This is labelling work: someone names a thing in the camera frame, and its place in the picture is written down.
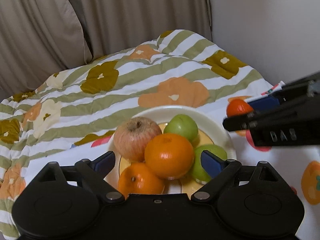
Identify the cream bowl with duck print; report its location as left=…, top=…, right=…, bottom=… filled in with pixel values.
left=103, top=106, right=237, bottom=198

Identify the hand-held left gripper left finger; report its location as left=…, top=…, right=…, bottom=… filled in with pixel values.
left=32, top=151, right=125, bottom=204

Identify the small tangerine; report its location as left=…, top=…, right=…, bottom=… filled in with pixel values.
left=226, top=99, right=254, bottom=117

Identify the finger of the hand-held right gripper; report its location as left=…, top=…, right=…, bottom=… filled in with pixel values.
left=222, top=112, right=256, bottom=132
left=246, top=72, right=320, bottom=112

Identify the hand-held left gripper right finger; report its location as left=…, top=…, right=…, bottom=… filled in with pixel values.
left=191, top=149, right=283, bottom=203

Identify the white fruit-print cloth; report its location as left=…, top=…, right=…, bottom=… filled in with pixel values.
left=72, top=81, right=320, bottom=240

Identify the red apple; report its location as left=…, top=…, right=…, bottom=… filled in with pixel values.
left=114, top=116, right=163, bottom=162

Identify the striped floral blanket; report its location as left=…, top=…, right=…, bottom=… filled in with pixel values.
left=0, top=29, right=275, bottom=240

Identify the large orange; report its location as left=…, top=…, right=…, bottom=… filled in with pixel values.
left=144, top=133, right=195, bottom=180
left=118, top=162, right=165, bottom=195

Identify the green apple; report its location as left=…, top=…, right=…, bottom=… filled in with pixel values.
left=163, top=114, right=199, bottom=143
left=188, top=144, right=228, bottom=183

